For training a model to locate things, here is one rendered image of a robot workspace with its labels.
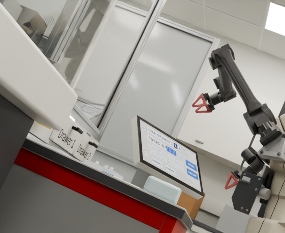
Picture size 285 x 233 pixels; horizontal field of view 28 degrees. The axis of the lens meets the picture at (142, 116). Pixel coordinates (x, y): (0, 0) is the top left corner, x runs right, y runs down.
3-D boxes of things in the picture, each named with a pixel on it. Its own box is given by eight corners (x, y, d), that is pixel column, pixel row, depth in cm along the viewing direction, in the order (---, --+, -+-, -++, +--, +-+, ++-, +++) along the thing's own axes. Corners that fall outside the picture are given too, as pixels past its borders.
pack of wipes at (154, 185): (143, 193, 163) (150, 178, 164) (174, 207, 162) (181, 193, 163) (142, 189, 149) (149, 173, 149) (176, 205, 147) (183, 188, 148)
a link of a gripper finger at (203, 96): (188, 99, 294) (205, 91, 293) (191, 103, 300) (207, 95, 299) (194, 110, 291) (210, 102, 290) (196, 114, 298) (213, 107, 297)
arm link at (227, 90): (212, 64, 253) (235, 53, 252) (206, 54, 255) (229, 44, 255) (221, 106, 291) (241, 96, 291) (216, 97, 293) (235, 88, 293)
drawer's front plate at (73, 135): (71, 154, 240) (82, 130, 242) (53, 140, 212) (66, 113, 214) (68, 152, 241) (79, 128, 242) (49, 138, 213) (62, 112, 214)
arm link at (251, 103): (205, 44, 247) (226, 34, 247) (208, 59, 259) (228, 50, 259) (254, 131, 228) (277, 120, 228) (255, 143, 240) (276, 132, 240)
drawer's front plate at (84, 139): (87, 165, 271) (97, 144, 272) (73, 155, 243) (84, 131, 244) (83, 163, 271) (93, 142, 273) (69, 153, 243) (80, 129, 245)
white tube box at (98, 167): (118, 187, 199) (123, 177, 200) (111, 182, 192) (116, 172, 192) (88, 174, 204) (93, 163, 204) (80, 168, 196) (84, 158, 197)
